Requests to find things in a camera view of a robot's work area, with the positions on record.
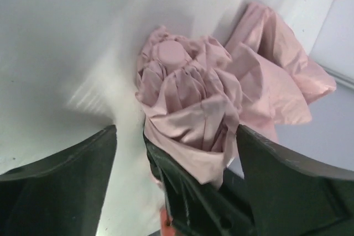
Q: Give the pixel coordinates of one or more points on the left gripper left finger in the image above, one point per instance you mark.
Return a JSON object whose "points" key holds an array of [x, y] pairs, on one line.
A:
{"points": [[62, 194]]}

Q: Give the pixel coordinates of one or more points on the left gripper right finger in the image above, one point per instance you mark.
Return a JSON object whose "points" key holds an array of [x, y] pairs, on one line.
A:
{"points": [[292, 194]]}

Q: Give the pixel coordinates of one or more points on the pink folding umbrella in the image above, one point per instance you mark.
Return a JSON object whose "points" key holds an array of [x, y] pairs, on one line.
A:
{"points": [[196, 93]]}

